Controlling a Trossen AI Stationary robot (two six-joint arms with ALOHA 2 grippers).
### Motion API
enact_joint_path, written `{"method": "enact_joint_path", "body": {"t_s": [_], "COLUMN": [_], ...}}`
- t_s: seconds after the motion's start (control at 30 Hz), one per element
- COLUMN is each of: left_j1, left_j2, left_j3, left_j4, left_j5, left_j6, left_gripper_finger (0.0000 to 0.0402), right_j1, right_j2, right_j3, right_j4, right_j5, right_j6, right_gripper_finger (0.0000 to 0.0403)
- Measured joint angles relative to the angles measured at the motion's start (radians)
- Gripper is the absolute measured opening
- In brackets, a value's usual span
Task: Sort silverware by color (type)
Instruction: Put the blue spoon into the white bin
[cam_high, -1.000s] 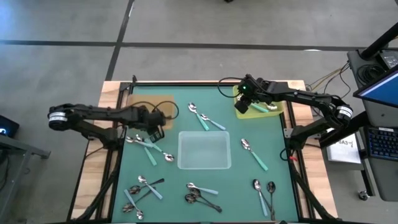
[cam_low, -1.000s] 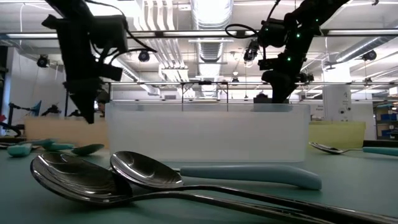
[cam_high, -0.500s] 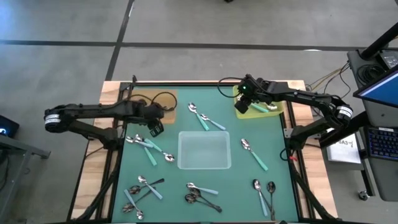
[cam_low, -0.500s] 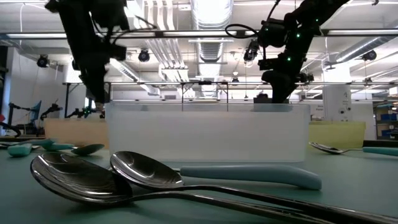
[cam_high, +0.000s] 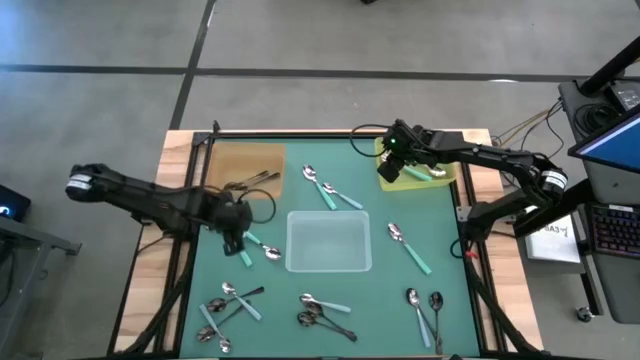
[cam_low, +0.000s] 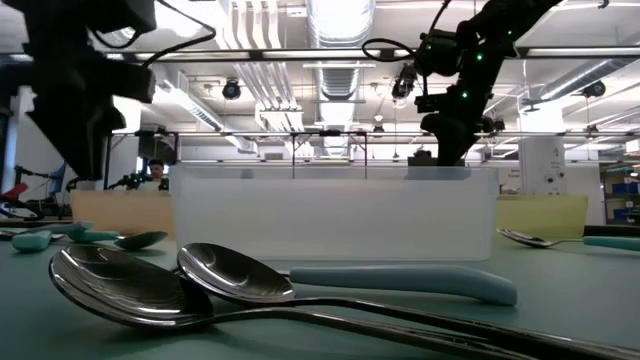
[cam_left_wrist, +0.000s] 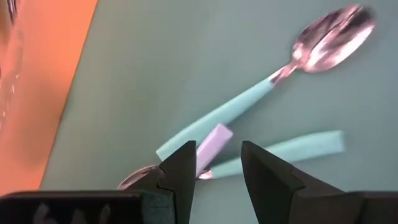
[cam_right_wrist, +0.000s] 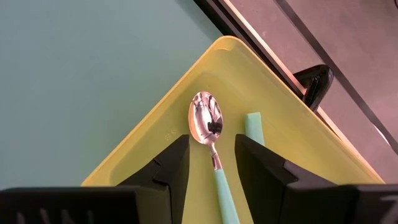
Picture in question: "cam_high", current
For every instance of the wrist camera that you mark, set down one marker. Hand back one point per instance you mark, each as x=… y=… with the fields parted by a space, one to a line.
x=400 y=136
x=244 y=215

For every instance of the computer monitor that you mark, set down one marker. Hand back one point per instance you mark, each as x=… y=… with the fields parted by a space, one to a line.
x=615 y=145

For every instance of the white paper sheet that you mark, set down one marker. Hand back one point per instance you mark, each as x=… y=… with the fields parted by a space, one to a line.
x=552 y=245

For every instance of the grey metal stand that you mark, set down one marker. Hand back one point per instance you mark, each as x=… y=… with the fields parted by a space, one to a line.
x=30 y=235

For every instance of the green table mat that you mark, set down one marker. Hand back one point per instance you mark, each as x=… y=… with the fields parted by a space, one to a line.
x=275 y=330

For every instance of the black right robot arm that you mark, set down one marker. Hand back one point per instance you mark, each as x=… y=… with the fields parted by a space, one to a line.
x=500 y=157

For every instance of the grey equipment cart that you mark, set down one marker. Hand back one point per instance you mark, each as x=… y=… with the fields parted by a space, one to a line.
x=615 y=290

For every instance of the caster wheel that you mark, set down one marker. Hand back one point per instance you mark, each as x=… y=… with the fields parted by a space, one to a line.
x=585 y=314

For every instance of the yellow-green plastic bin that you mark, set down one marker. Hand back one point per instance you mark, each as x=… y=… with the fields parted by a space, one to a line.
x=400 y=186

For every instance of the black pole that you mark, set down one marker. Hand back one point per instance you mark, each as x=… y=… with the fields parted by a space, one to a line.
x=610 y=67

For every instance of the black table frame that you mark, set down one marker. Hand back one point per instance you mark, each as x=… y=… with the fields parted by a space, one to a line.
x=300 y=134

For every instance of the black power adapter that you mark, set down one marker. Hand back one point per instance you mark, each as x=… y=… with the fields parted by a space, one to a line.
x=627 y=95

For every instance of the black device with blue light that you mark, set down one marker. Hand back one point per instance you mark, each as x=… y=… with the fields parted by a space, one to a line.
x=12 y=202

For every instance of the dark metal spoon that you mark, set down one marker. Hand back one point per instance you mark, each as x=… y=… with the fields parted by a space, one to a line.
x=232 y=185
x=429 y=323
x=436 y=300
x=270 y=176
x=303 y=318
x=315 y=307
x=216 y=305
x=205 y=334

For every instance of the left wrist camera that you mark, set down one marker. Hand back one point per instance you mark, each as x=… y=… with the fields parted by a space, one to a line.
x=244 y=215

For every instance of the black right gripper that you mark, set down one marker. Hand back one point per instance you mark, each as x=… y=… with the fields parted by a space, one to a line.
x=415 y=156

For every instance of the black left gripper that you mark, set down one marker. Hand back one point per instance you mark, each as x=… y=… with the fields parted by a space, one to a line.
x=222 y=215

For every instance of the black diagonal beam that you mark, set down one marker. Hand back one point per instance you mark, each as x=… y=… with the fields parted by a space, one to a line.
x=570 y=202

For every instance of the orange plastic bin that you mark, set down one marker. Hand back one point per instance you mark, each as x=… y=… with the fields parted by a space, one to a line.
x=235 y=160

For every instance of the clear plastic bin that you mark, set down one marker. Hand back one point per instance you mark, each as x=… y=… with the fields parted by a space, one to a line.
x=327 y=240

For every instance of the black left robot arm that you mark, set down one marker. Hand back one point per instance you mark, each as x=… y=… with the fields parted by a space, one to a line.
x=150 y=197

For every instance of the black keyboard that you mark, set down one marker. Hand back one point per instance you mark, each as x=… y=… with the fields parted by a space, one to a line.
x=617 y=230

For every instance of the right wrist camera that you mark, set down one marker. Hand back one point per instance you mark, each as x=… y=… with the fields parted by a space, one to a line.
x=400 y=136

